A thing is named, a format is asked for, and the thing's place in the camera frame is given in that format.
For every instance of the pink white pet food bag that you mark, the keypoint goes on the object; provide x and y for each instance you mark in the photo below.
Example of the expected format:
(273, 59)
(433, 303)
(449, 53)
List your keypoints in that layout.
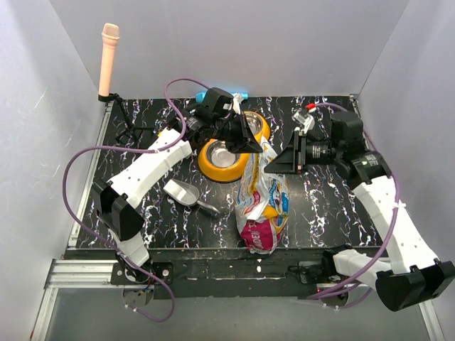
(262, 204)

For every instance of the silver metal scoop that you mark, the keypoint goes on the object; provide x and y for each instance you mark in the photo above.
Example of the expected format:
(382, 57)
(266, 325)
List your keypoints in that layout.
(186, 194)

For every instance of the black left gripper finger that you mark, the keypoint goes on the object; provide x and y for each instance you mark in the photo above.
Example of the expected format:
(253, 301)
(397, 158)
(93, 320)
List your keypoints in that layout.
(247, 134)
(249, 145)

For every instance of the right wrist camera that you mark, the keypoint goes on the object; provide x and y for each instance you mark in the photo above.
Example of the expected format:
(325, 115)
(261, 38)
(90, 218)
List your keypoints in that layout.
(345, 125)

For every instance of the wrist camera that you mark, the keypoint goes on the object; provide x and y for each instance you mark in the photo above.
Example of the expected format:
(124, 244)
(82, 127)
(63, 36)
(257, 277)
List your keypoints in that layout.
(219, 103)
(345, 125)

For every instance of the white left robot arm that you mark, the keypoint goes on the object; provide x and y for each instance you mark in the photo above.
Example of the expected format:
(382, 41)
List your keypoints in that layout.
(117, 199)

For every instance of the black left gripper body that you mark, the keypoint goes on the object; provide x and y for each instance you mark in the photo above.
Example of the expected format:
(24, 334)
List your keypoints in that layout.
(229, 130)

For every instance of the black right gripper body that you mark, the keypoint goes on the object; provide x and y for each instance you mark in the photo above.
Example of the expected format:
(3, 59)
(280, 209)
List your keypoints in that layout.
(317, 153)

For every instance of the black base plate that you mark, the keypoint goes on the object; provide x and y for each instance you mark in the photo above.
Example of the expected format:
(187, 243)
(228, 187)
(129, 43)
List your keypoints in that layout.
(229, 273)

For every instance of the yellow double pet bowl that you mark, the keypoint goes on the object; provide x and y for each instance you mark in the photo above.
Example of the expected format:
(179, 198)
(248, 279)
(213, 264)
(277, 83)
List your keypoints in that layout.
(218, 164)

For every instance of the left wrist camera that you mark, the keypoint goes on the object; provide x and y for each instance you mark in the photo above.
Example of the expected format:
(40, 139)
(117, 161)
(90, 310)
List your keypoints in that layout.
(219, 103)

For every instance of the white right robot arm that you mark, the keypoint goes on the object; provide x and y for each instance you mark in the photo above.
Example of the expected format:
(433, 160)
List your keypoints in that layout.
(404, 271)

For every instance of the pink microphone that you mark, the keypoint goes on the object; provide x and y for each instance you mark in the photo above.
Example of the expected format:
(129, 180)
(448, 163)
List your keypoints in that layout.
(110, 39)

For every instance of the cyan flashlight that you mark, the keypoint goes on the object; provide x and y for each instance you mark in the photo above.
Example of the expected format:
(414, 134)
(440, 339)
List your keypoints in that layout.
(200, 96)

